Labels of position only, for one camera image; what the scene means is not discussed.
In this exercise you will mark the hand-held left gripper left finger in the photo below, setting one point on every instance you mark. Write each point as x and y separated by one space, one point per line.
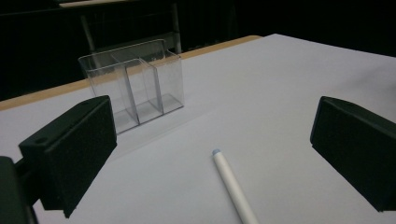
74 149

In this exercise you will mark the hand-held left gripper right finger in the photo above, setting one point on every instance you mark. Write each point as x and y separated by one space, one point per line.
358 146

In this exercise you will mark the white pen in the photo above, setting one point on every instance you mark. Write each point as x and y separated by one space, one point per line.
233 186

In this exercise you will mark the clear acrylic organizer box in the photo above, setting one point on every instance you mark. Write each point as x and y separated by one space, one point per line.
137 87

